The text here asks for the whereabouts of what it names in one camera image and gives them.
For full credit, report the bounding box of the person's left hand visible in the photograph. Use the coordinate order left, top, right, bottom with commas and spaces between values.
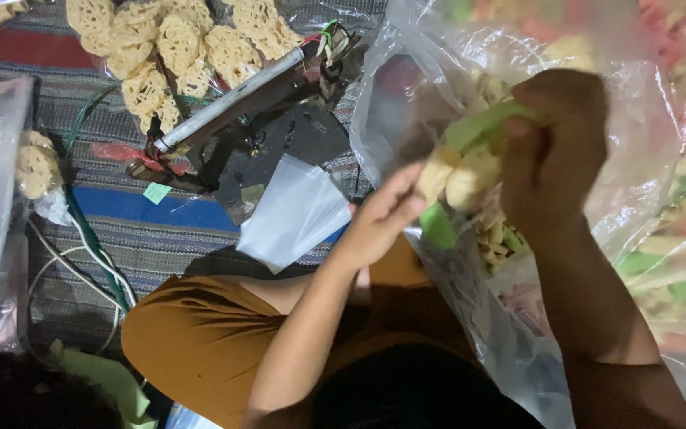
334, 161, 430, 272

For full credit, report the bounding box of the white cable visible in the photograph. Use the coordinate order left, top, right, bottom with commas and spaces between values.
26, 214, 139, 355

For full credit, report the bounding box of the person's orange-brown garment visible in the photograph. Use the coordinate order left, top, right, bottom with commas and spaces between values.
120, 235, 475, 429

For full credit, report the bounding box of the red plastic ribbon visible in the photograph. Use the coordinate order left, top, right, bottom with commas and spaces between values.
92, 142, 190, 176

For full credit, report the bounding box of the black bag sealer machine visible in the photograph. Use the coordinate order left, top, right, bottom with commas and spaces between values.
125, 23, 363, 227

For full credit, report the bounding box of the person's right hand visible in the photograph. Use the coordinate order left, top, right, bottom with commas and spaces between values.
499, 68, 612, 240

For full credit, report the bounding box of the large bag of colourful crackers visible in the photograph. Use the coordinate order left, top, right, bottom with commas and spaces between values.
349, 0, 686, 429

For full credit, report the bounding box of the stack of empty clear bags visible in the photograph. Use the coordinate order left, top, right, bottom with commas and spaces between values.
236, 153, 353, 275

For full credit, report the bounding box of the green cable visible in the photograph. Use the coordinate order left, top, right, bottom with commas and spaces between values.
63, 83, 132, 313

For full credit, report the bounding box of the handful of mixed crackers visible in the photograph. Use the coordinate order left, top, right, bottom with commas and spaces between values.
416, 100, 537, 214

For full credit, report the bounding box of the pile of lattice cracker packets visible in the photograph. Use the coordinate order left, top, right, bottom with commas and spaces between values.
66, 0, 306, 137

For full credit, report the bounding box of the striped woven mat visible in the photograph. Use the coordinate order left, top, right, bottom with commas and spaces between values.
0, 0, 388, 364

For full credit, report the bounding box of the small clear plastic bag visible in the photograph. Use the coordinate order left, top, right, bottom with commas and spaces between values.
404, 101, 537, 281

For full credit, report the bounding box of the green paper slip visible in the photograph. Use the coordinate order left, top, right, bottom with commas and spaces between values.
143, 182, 173, 206

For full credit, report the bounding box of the small lattice cracker packet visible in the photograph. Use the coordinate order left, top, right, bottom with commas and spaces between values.
14, 130, 65, 201

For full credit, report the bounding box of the light green cloth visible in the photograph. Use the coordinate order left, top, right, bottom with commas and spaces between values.
49, 340, 158, 429

